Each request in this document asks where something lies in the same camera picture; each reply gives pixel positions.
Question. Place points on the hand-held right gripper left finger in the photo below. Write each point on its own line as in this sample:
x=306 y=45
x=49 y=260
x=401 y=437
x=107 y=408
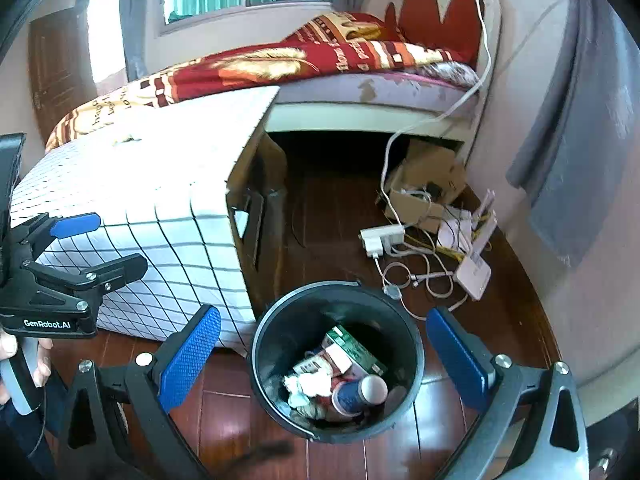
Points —
x=192 y=355

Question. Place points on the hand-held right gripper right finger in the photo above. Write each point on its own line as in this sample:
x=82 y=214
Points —
x=460 y=360

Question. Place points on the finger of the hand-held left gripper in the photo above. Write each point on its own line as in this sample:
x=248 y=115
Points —
x=115 y=270
x=75 y=225

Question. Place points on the green and white carton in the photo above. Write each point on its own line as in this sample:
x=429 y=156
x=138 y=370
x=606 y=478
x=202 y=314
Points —
x=357 y=352

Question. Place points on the blue patterned paper cup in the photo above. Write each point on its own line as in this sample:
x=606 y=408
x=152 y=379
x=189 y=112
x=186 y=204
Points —
x=350 y=395

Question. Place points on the black trash bin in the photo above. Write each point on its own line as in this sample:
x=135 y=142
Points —
x=300 y=305

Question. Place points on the red and white carton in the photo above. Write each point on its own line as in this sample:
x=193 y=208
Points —
x=340 y=357

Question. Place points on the person's left hand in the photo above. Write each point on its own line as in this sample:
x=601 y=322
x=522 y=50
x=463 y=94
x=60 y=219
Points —
x=44 y=365

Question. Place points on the checkered white tablecloth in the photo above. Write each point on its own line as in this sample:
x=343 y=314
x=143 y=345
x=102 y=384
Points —
x=150 y=185

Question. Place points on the white router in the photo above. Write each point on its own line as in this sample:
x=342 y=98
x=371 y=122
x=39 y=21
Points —
x=472 y=272

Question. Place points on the small beige scrap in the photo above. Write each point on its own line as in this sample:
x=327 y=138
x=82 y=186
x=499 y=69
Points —
x=127 y=139

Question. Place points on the person's dark trousers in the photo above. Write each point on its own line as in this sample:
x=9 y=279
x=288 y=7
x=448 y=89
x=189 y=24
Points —
x=20 y=440

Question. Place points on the white power strip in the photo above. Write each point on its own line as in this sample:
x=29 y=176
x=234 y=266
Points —
x=382 y=234

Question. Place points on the brown wooden door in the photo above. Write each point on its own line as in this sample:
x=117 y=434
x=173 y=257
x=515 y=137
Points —
x=60 y=70

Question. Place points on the bright doorway window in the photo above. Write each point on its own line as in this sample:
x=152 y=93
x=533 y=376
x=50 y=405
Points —
x=107 y=35

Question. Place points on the cardboard box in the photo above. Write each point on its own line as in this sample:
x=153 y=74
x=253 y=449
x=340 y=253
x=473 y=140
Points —
x=425 y=170

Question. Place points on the bed with patterned quilt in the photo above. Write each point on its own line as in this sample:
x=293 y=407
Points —
x=250 y=65

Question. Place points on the grey hanging cloth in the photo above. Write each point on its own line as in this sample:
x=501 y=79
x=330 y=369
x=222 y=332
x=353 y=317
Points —
x=575 y=135

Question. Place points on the floral mattress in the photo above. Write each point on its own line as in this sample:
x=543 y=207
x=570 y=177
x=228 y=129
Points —
x=400 y=90

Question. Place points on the red and white headboard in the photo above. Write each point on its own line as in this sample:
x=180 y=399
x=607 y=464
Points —
x=425 y=5

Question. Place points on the white bed frame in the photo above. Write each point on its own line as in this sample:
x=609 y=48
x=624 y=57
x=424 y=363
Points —
x=350 y=120

